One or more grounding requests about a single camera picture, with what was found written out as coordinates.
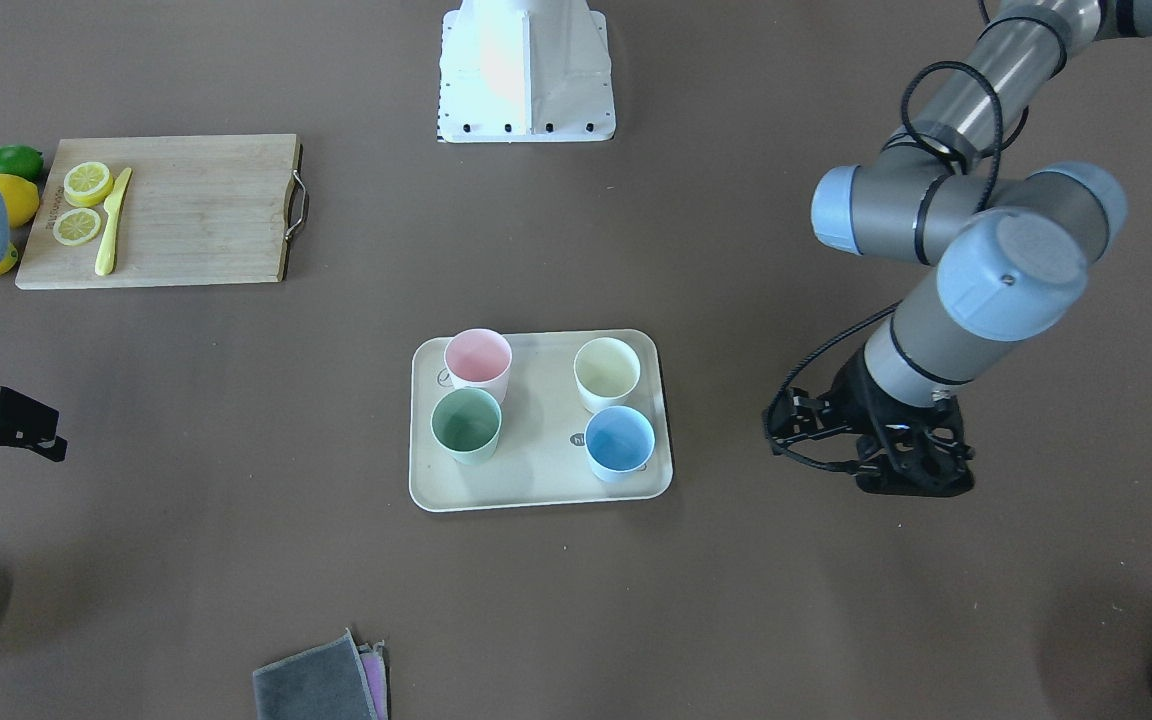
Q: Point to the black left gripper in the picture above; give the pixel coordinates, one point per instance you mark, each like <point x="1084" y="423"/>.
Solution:
<point x="853" y="400"/>

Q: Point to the blue plastic cup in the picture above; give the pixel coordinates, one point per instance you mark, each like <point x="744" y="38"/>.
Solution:
<point x="619" y="440"/>

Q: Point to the cream plastic cup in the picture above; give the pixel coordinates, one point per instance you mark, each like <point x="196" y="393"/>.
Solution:
<point x="606" y="372"/>

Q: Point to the pink plastic cup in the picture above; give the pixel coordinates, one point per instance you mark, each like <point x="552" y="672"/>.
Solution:
<point x="479" y="358"/>

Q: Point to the green plastic cup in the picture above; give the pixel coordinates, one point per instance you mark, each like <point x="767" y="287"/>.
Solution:
<point x="466" y="423"/>

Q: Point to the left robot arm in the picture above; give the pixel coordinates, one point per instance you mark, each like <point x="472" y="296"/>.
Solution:
<point x="1005" y="260"/>

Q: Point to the beige rabbit tray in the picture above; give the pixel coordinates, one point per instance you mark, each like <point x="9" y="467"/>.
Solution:
<point x="540" y="459"/>

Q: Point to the lemon half slice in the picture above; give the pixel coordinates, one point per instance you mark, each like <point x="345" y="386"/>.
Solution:
<point x="87" y="184"/>
<point x="77" y="226"/>

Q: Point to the yellow plastic knife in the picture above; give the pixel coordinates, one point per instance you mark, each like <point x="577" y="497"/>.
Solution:
<point x="112" y="204"/>

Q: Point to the green lime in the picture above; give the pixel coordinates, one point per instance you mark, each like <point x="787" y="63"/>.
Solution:
<point x="21" y="161"/>

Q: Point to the wooden cutting board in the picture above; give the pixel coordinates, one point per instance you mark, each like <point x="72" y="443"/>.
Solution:
<point x="208" y="209"/>

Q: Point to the grey folded cloth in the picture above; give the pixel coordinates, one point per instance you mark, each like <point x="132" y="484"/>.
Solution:
<point x="326" y="682"/>

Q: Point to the pink folded cloth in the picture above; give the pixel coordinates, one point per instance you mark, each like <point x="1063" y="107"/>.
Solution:
<point x="374" y="664"/>

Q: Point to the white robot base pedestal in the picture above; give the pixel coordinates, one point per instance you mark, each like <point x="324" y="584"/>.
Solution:
<point x="525" y="72"/>

